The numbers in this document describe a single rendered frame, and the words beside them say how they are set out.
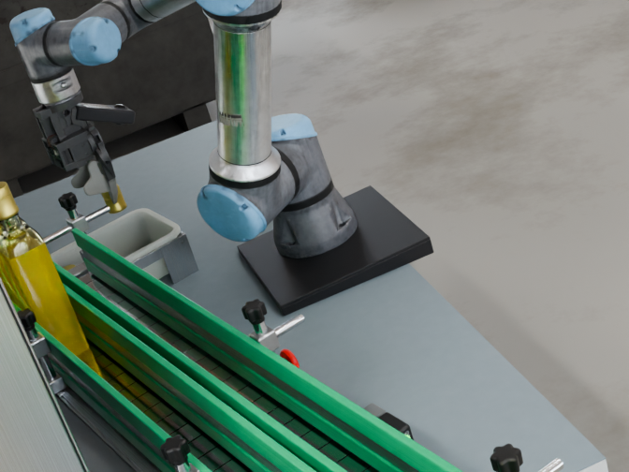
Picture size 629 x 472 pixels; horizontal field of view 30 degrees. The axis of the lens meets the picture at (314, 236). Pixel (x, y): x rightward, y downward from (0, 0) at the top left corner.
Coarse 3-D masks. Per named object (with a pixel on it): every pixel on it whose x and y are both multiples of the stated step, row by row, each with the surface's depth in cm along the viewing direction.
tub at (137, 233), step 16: (144, 208) 223; (112, 224) 221; (128, 224) 223; (144, 224) 224; (160, 224) 217; (176, 224) 213; (96, 240) 220; (112, 240) 221; (128, 240) 223; (144, 240) 225; (160, 240) 209; (64, 256) 217; (80, 256) 219; (128, 256) 207
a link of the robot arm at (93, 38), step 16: (80, 16) 193; (96, 16) 193; (112, 16) 194; (48, 32) 193; (64, 32) 190; (80, 32) 188; (96, 32) 188; (112, 32) 191; (48, 48) 193; (64, 48) 191; (80, 48) 189; (96, 48) 188; (112, 48) 191; (64, 64) 194; (80, 64) 192; (96, 64) 192
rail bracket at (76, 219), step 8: (64, 200) 192; (72, 200) 193; (64, 208) 193; (72, 208) 194; (104, 208) 198; (72, 216) 194; (80, 216) 195; (88, 216) 196; (96, 216) 197; (72, 224) 194; (80, 224) 195; (56, 232) 194; (64, 232) 194; (48, 240) 193
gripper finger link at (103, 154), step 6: (96, 138) 206; (96, 144) 205; (102, 144) 205; (96, 150) 205; (102, 150) 205; (96, 156) 206; (102, 156) 205; (108, 156) 205; (102, 162) 206; (108, 162) 206; (102, 168) 207; (108, 168) 206; (108, 174) 207; (114, 174) 208; (108, 180) 207
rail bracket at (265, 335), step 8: (248, 304) 146; (256, 304) 145; (264, 304) 146; (248, 312) 145; (256, 312) 145; (264, 312) 146; (256, 320) 146; (264, 320) 147; (288, 320) 150; (296, 320) 150; (256, 328) 147; (264, 328) 147; (280, 328) 149; (288, 328) 149; (256, 336) 147; (264, 336) 147; (272, 336) 147; (264, 344) 147; (272, 344) 148
